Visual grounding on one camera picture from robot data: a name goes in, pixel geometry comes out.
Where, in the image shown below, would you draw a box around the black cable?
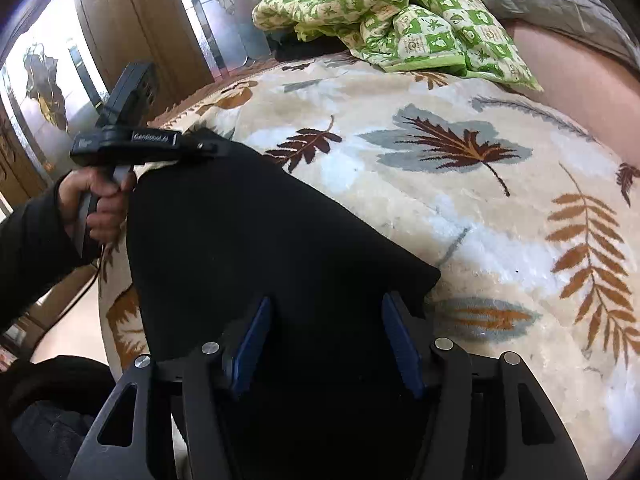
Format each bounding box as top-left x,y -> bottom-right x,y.
30,245 -> 108,351

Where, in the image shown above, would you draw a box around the black pants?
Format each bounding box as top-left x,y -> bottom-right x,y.
125,130 -> 441,480

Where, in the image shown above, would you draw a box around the mirrored wooden wardrobe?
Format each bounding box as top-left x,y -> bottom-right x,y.
0,0 -> 281,201

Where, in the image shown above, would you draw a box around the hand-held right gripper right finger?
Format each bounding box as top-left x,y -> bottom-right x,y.
381,292 -> 588,480

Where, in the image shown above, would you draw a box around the person's left hand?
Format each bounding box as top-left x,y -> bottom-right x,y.
57,165 -> 138,246

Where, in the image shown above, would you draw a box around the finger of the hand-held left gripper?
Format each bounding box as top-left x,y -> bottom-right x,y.
177,127 -> 236,161

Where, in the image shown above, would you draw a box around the dark cloth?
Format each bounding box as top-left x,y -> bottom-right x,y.
272,32 -> 351,63

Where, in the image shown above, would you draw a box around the green patterned quilt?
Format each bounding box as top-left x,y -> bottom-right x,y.
252,0 -> 543,92

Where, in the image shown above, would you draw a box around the person's left forearm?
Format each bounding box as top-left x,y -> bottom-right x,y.
0,180 -> 101,331

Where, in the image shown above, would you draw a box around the person's dark clothing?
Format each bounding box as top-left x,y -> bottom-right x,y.
0,355 -> 121,480

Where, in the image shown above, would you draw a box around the pink mattress cover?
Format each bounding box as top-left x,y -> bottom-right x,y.
500,17 -> 640,168

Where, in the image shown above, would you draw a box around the leaf print fleece blanket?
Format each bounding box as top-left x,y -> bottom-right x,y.
97,55 -> 640,480

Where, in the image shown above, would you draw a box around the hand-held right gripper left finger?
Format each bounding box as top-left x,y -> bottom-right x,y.
67,296 -> 273,480

